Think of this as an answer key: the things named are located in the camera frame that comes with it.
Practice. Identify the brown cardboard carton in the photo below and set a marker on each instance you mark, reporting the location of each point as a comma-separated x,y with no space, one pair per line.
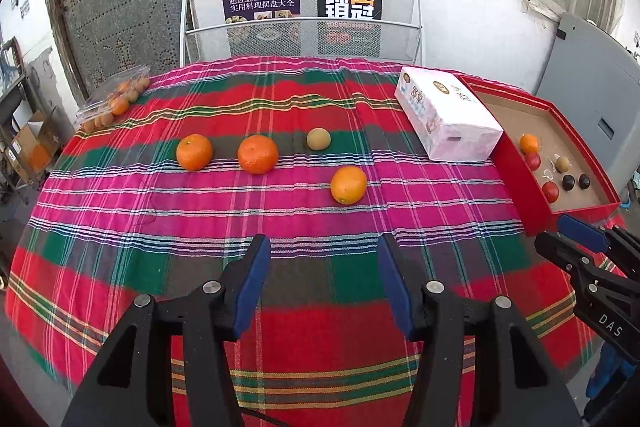
35,142

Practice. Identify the dark purple plum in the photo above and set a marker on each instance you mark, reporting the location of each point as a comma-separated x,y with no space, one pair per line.
584,180
568,182

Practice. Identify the yellow-orange orange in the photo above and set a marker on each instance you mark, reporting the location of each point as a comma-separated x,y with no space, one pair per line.
348,185

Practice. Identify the orange mandarin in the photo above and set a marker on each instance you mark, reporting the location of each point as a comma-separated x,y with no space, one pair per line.
194,152
257,153

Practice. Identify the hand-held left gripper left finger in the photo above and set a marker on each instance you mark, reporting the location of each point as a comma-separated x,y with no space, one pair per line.
252,277

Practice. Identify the clear plastic fruit container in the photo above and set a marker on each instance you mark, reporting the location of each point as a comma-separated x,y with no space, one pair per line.
112,99

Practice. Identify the red tomato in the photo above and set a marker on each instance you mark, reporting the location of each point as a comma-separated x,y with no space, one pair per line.
550,191
533,160

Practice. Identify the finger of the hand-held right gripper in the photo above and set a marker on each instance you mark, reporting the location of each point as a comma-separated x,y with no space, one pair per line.
582,229
565,252

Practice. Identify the pale green round fruit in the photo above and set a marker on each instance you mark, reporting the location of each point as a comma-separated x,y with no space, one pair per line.
318,139

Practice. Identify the small orange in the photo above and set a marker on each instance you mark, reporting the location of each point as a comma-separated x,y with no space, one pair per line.
529,143

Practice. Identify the white tissue pack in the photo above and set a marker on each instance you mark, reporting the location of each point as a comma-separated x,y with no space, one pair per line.
450,127

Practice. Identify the red plaid tablecloth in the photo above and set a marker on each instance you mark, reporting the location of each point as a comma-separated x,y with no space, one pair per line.
300,217

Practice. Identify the grey metal cabinet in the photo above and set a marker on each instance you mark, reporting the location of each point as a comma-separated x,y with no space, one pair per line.
595,77

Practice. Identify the brown kiwi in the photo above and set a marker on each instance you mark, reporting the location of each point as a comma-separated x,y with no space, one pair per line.
562,163

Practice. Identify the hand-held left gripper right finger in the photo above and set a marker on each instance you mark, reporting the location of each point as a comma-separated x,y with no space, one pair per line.
395,287

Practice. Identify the red cardboard box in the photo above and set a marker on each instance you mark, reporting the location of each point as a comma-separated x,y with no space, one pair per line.
515,187

